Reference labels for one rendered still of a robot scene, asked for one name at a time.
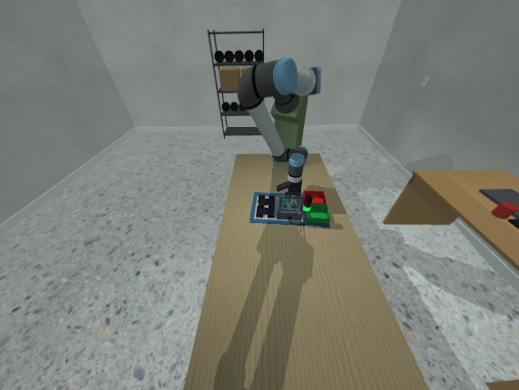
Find red bin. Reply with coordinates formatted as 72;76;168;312
303;190;327;204

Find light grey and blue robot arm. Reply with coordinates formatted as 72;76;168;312
237;58;321;191

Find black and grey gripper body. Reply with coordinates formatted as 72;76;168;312
288;179;302;192

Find green bin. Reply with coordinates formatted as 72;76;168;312
306;204;331;223

